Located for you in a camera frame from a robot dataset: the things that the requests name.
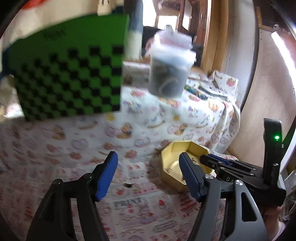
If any gold octagonal box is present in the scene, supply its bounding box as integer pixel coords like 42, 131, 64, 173
160, 141, 215, 192

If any baby bear print cloth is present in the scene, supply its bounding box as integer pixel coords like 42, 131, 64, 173
1, 64, 240, 159

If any small dark bead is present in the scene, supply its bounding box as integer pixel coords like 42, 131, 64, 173
125, 183, 133, 188

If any translucent plastic tub with lid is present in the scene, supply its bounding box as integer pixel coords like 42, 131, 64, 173
147, 42, 196, 98

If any green black checkered box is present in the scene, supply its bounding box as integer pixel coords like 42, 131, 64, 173
2, 14, 129, 121

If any pink white plastic bag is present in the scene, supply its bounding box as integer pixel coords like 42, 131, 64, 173
145, 25, 192, 51

